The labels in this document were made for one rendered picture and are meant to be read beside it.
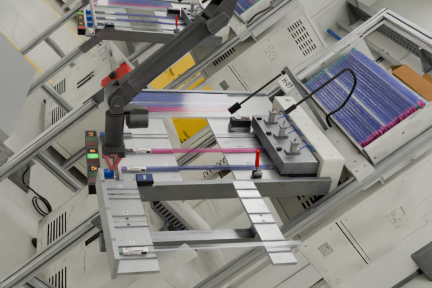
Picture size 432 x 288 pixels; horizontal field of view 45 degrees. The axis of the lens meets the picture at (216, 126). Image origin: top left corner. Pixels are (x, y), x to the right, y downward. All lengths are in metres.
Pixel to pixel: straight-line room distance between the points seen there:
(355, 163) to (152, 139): 0.71
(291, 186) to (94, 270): 0.78
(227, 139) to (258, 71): 1.29
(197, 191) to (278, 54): 1.68
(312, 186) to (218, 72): 1.47
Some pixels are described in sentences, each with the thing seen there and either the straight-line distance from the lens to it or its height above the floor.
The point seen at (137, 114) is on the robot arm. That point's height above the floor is 0.89.
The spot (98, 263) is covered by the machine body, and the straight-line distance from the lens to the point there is 2.03.
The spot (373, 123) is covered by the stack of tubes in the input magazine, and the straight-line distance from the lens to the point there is 1.90.
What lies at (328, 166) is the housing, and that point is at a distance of 1.81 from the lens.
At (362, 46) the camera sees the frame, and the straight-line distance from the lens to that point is 2.36.
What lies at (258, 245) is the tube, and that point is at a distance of 1.41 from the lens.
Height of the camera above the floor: 1.22
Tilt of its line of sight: 6 degrees down
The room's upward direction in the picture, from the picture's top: 54 degrees clockwise
